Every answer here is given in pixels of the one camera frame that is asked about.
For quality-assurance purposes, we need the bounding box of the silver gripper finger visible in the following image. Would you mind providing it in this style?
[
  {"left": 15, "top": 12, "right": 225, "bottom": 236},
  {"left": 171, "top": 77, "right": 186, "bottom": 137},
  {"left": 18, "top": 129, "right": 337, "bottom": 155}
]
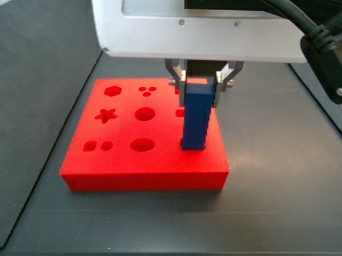
[
  {"left": 213, "top": 61, "right": 245, "bottom": 108},
  {"left": 165, "top": 59, "right": 187, "bottom": 107}
]

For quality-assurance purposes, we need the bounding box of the red shape sorter block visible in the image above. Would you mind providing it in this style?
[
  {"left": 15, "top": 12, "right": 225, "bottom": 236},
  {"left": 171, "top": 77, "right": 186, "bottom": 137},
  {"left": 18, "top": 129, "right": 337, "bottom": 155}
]
[{"left": 60, "top": 78, "right": 229, "bottom": 192}]

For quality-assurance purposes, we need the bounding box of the black cable with connector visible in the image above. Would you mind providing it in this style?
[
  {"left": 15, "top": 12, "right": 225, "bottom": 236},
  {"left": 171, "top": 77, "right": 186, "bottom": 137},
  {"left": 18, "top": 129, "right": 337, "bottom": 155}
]
[{"left": 262, "top": 0, "right": 342, "bottom": 105}]

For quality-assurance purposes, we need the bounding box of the blue rectangular peg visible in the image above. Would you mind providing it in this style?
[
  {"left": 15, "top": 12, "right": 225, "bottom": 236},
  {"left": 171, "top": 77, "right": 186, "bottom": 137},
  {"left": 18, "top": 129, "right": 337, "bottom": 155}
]
[{"left": 182, "top": 84, "right": 215, "bottom": 150}]

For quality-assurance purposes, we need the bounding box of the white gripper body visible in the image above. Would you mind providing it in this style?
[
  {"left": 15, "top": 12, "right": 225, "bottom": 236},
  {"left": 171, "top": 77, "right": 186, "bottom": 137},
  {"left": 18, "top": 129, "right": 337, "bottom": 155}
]
[{"left": 92, "top": 0, "right": 305, "bottom": 63}]

